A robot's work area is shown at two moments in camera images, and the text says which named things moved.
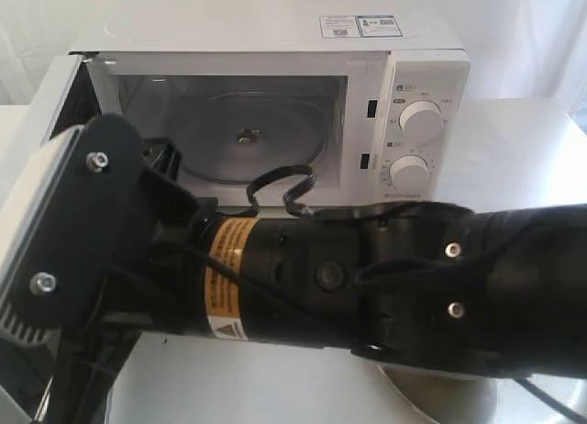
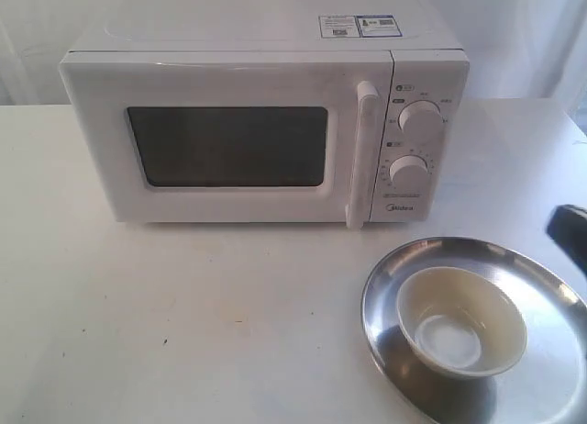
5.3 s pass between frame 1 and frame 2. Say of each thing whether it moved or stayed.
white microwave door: moved
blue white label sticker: stayed
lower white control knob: stayed
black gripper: moved
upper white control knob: stayed
